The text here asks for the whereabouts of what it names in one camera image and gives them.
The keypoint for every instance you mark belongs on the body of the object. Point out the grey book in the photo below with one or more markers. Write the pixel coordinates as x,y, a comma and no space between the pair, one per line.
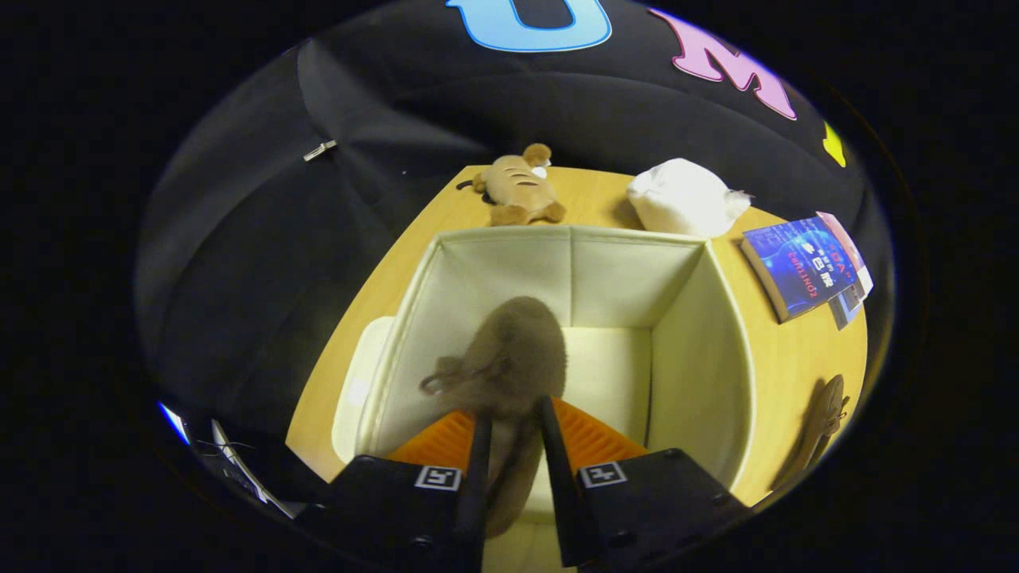
845,306

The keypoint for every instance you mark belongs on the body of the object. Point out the white plush toy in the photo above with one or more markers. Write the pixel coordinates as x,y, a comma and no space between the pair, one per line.
681,199

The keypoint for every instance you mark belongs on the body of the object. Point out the bright screen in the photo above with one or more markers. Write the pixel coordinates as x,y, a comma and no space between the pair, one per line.
175,422

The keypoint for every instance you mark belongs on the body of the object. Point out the silver clip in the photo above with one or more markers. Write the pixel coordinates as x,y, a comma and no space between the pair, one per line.
320,150

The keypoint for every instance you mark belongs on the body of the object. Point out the cream fabric storage box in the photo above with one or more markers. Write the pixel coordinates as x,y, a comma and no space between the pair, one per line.
621,278

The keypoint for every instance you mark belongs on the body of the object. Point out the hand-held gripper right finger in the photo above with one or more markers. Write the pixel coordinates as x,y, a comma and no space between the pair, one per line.
567,493

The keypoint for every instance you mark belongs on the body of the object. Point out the brown striped plush toy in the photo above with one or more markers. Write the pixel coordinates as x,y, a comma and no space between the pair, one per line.
521,187

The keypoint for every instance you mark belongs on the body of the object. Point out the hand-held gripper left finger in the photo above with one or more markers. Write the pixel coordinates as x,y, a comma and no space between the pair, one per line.
474,493

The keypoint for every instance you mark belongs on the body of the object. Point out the blue book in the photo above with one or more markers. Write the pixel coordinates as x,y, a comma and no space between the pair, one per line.
800,267

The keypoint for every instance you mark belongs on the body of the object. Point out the pink book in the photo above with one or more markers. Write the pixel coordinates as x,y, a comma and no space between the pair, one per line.
850,253

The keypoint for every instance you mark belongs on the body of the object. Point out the brown fuzzy shoe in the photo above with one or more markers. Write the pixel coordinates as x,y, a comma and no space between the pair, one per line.
517,350
824,422

